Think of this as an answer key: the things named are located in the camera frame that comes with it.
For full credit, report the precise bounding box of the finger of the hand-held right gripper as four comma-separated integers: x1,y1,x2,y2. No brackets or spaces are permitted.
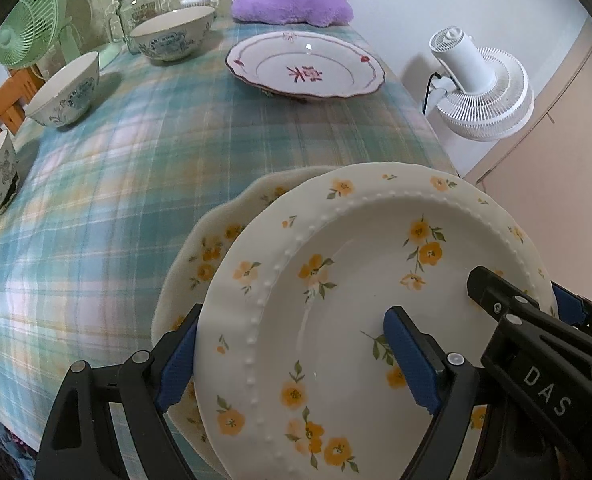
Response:
466,266,557,331
550,282,592,348

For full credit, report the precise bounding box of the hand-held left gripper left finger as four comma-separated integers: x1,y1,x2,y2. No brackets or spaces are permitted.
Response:
34,304,211,480

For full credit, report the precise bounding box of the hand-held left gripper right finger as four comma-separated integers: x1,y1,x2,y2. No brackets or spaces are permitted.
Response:
382,305,507,480

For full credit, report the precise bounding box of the beaded yellow floral plate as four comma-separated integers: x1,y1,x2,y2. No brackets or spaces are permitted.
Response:
194,161,559,480

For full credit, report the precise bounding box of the scalloped yellow floral plate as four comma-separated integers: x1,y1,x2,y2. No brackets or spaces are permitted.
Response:
151,165,337,471

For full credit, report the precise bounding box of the large blue patterned bowl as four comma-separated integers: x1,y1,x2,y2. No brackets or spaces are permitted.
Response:
128,5,215,64

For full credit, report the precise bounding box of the plaid tablecloth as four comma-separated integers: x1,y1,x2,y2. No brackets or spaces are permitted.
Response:
0,12,462,480

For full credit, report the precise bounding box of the dark patterned cloth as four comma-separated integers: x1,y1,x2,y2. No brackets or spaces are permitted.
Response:
0,407,41,480

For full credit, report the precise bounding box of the white standing fan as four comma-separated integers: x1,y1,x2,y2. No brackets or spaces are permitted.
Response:
428,26,535,142

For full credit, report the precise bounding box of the medium blue patterned bowl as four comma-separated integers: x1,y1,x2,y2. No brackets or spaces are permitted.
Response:
24,51,100,128

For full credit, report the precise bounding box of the white plate with red pattern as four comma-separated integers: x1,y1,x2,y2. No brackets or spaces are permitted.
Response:
226,30,387,103

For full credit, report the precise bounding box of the glass jar with black lid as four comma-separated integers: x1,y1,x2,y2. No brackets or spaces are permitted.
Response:
108,0,159,56

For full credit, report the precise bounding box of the purple plush toy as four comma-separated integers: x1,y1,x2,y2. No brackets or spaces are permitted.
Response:
230,0,353,27

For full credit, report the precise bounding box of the green desk fan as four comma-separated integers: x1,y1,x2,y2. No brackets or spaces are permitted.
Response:
0,0,126,81

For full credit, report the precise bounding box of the black fan cable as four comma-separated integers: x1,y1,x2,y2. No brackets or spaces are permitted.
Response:
422,72,449,113

